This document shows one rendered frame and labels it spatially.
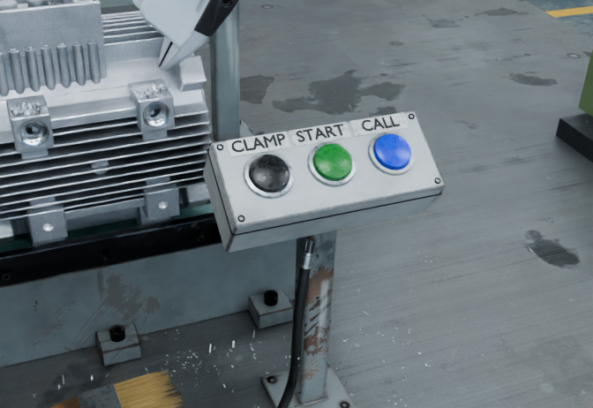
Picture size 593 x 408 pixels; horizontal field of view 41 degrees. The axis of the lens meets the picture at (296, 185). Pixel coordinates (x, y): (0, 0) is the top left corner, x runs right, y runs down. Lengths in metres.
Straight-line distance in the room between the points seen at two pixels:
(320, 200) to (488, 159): 0.62
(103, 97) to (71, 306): 0.22
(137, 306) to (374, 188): 0.32
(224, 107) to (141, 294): 0.40
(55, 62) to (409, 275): 0.46
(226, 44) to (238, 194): 0.55
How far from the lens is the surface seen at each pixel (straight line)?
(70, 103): 0.70
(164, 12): 0.67
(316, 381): 0.75
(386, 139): 0.61
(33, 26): 0.68
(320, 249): 0.65
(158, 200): 0.72
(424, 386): 0.80
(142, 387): 0.78
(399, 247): 0.97
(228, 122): 1.15
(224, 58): 1.10
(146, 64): 0.72
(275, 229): 0.58
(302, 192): 0.58
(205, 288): 0.83
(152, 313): 0.83
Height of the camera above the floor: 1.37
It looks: 32 degrees down
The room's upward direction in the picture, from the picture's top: 2 degrees clockwise
